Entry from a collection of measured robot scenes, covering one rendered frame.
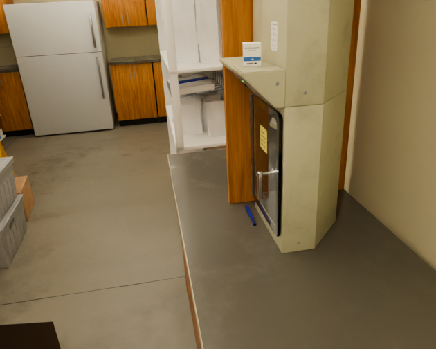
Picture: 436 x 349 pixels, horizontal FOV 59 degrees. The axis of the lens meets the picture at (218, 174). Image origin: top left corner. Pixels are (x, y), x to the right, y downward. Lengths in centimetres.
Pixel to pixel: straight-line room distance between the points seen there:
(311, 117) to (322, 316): 52
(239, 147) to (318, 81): 49
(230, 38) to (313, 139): 47
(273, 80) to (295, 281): 56
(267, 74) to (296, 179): 32
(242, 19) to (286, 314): 93
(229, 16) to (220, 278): 84
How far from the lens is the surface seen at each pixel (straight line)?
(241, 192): 154
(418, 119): 132
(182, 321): 241
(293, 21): 104
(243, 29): 139
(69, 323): 259
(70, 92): 605
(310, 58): 107
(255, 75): 102
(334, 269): 123
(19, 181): 398
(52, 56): 602
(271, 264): 122
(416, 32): 133
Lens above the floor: 167
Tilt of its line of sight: 24 degrees down
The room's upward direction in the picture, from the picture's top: 3 degrees counter-clockwise
